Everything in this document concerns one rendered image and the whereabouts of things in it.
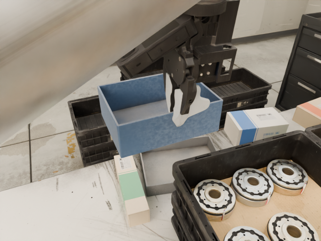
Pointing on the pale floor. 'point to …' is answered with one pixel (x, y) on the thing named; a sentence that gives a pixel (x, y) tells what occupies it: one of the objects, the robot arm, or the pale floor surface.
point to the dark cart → (303, 65)
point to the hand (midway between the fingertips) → (173, 119)
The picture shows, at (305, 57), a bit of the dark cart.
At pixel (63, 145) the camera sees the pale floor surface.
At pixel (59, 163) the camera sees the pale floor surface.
